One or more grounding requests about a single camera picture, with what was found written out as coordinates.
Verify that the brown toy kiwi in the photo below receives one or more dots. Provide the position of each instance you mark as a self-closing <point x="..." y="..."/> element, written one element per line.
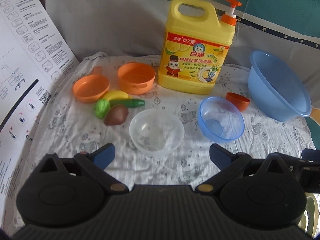
<point x="117" y="115"/>

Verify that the green toy lettuce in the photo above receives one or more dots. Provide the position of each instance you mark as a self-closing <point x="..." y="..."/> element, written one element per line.
<point x="101" y="108"/>

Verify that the yellow dish soap bottle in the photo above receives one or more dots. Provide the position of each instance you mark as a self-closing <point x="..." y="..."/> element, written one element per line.
<point x="195" y="46"/>

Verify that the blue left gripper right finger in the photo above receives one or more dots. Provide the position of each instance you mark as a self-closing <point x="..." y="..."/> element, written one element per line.
<point x="231" y="167"/>

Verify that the white instruction sheet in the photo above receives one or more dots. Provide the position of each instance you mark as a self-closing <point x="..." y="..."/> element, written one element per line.
<point x="34" y="59"/>

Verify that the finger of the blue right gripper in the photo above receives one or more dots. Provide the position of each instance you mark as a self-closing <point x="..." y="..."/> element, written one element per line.
<point x="310" y="154"/>

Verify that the orange toy pan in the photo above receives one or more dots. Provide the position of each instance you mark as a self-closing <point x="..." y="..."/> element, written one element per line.
<point x="92" y="87"/>

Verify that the small dark orange bowl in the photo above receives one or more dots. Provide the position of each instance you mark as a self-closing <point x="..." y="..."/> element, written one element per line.
<point x="239" y="101"/>

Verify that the white cat print cloth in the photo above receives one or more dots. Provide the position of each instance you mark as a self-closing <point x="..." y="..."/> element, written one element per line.
<point x="68" y="127"/>

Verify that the green toy cucumber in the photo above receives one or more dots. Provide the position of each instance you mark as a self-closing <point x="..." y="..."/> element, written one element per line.
<point x="129" y="103"/>

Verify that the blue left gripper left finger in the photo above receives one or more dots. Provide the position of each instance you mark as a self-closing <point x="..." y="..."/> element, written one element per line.
<point x="93" y="165"/>

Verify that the large blue plastic basin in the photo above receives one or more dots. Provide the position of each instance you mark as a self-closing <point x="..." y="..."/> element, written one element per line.
<point x="275" y="89"/>

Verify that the round white plate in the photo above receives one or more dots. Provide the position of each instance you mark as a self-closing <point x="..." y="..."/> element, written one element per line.
<point x="310" y="217"/>

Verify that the orange toy pot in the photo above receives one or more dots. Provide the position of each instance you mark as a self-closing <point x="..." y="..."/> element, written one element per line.
<point x="136" y="78"/>

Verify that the yellow toy banana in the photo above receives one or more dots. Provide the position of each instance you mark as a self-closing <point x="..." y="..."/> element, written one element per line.
<point x="116" y="95"/>

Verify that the blue translucent bowl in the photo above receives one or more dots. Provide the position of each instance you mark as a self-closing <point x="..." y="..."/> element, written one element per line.
<point x="219" y="120"/>

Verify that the clear plastic bowl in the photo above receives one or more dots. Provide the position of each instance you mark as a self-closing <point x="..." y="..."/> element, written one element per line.
<point x="156" y="132"/>

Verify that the teal striped blanket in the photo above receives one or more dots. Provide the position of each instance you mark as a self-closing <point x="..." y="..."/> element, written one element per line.
<point x="288" y="29"/>

